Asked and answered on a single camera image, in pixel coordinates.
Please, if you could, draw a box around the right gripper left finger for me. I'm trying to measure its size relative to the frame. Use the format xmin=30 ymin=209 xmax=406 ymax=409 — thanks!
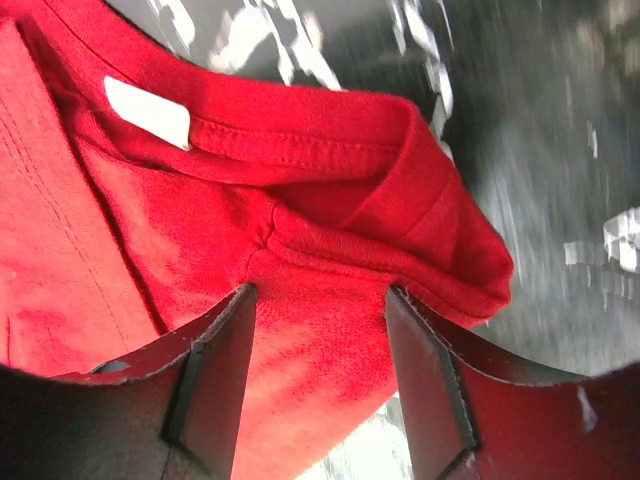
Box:
xmin=1 ymin=284 xmax=257 ymax=479

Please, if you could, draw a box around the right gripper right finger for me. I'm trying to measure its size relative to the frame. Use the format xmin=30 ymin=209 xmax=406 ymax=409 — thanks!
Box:
xmin=385 ymin=286 xmax=639 ymax=479

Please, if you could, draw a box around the red t-shirt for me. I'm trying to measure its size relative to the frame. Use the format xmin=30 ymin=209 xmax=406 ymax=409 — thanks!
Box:
xmin=1 ymin=1 xmax=514 ymax=479

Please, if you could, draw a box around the black marble pattern mat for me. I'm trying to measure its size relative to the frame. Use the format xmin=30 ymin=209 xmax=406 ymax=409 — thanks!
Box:
xmin=106 ymin=1 xmax=639 ymax=479

